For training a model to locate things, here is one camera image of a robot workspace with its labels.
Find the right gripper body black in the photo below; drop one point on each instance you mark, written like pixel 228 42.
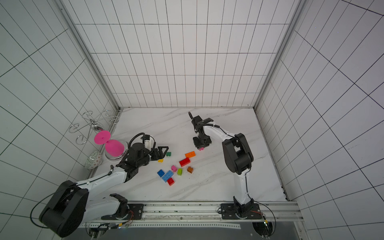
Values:
pixel 201 141

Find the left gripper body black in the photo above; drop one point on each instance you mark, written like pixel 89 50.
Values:
pixel 154 155

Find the orange lego brick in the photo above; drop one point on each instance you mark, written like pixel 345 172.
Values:
pixel 190 154

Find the long red lego brick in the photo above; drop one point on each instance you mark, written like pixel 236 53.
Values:
pixel 184 162

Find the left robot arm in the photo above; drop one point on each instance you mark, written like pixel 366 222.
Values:
pixel 73 204

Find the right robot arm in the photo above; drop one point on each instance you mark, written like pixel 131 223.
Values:
pixel 237 155

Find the dark blue lego brick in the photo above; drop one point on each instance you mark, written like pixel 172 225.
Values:
pixel 161 173

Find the small pink lego brick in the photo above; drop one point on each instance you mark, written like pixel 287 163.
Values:
pixel 173 168

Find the light blue lego brick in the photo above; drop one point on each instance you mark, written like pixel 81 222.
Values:
pixel 167 175

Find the lime green lego brick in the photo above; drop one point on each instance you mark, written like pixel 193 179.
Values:
pixel 179 171

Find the small red lego brick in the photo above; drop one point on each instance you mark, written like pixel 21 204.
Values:
pixel 170 181

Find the patterned white mug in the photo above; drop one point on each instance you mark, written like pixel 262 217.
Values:
pixel 94 160

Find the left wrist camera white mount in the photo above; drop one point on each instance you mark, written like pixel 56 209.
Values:
pixel 147 141

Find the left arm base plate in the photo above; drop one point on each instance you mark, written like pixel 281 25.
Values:
pixel 126 212

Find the aluminium mounting rail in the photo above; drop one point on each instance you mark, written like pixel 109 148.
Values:
pixel 206 212

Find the silver wire cup rack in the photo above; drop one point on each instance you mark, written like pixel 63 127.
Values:
pixel 93 124

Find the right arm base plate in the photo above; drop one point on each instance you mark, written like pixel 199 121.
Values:
pixel 235 212

